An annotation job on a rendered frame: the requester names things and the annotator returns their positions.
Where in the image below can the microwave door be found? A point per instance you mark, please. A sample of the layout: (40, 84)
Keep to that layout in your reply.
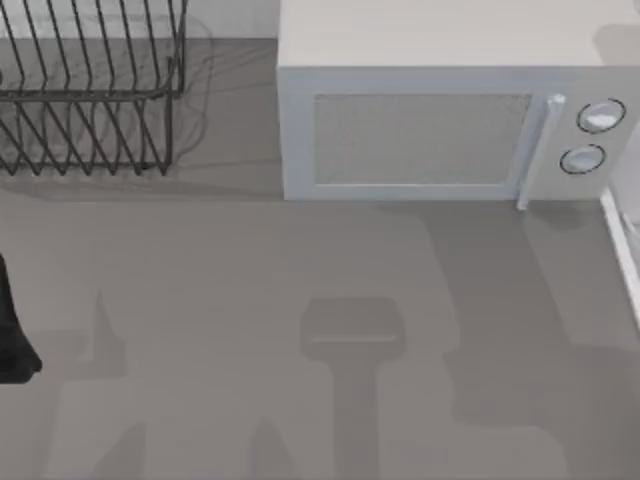
(300, 140)

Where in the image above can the pale microwave oven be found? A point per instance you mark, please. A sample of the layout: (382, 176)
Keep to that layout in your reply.
(450, 45)

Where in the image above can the small microwave knob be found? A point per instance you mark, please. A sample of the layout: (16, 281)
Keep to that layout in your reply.
(581, 159)

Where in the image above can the large microwave knob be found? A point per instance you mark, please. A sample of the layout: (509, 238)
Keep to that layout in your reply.
(600, 116)

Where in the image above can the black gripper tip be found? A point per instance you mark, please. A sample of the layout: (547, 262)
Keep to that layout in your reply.
(11, 340)

